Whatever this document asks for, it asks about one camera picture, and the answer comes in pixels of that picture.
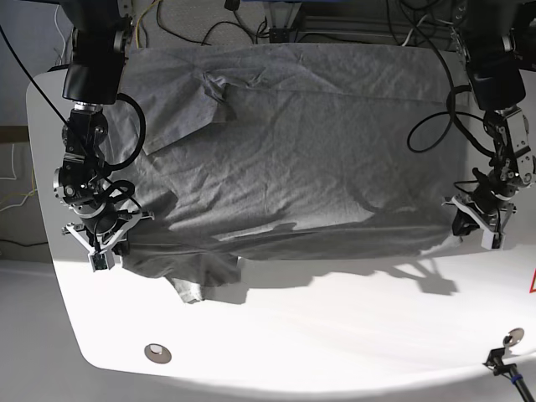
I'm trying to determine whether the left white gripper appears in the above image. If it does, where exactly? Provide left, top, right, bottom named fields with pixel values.
left=442, top=190, right=517, bottom=250

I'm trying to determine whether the silver round table grommet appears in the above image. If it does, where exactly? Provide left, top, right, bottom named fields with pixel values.
left=502, top=327, right=525, bottom=348

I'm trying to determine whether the black camera clamp mount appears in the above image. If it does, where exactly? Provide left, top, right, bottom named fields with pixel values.
left=483, top=348, right=535, bottom=402

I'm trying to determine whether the grey T-shirt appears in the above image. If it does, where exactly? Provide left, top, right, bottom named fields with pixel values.
left=118, top=44, right=466, bottom=302

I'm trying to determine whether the yellow cable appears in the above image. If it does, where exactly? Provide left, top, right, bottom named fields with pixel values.
left=134, top=0, right=162, bottom=49

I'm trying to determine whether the black cable bundle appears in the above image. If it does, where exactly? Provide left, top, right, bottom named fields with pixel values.
left=157, top=0, right=269, bottom=46

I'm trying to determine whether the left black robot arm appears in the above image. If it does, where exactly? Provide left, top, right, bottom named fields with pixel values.
left=446, top=1, right=535, bottom=250

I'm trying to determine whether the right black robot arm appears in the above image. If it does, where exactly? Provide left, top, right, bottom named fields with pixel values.
left=53, top=1, right=152, bottom=271

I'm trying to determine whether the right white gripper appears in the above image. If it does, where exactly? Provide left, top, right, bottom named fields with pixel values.
left=61, top=209, right=155, bottom=272

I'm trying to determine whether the silver round table insert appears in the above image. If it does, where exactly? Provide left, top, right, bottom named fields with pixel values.
left=144, top=343, right=173, bottom=364

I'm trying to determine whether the red triangle warning sticker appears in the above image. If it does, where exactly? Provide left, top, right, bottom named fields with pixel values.
left=528, top=270, right=536, bottom=294

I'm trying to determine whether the aluminium frame post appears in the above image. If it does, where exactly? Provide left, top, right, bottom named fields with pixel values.
left=263, top=1, right=302, bottom=44

